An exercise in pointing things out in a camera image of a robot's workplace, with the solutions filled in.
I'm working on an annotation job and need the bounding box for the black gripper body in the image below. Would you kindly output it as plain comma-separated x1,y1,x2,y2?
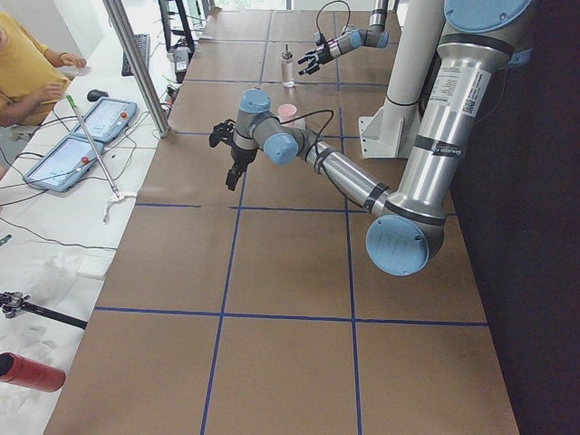
308,43,333,64
229,144,257,174

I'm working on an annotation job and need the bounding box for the glass sauce bottle steel cap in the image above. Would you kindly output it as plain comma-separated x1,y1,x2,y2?
280,43,295,88

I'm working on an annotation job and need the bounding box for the pink plastic cup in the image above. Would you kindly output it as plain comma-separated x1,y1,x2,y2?
277,103,297,123

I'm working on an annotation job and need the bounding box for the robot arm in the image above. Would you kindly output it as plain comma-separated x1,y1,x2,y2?
209,1,536,276
297,1,389,75

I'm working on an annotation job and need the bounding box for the upper blue teach pendant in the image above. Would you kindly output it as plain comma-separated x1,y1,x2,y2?
82,97,138,144

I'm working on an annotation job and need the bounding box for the blue teach pendant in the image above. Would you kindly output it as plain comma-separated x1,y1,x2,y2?
23,135,96,192
82,97,138,144

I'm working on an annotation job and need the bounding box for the black keyboard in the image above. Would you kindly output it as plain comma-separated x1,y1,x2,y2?
120,34,151,77

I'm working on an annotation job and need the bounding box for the black computer mouse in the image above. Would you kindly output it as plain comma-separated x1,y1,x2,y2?
86,89,109,102

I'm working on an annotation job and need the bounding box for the lower blue teach pendant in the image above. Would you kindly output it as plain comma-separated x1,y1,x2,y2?
23,135,96,192

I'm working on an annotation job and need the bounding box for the metal rod green tip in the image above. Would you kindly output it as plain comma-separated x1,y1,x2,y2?
65,93,121,199

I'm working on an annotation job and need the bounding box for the person in yellow shirt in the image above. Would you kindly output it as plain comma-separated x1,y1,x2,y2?
1,13,86,128

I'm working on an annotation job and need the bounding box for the black tripod tool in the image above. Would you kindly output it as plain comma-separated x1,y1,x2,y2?
1,292,88,330

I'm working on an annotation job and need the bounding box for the red cylinder bottle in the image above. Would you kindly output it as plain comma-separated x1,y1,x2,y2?
1,353,66,392

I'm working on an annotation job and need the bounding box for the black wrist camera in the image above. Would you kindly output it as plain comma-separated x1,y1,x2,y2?
208,119,236,148

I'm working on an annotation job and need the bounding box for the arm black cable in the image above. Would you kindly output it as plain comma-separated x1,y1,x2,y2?
280,109,335,150

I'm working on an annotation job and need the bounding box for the white pedestal column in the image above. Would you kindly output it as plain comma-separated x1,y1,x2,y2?
359,0,445,159

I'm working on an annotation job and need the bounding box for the aluminium frame post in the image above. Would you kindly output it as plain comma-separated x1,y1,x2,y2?
102,0,170,138

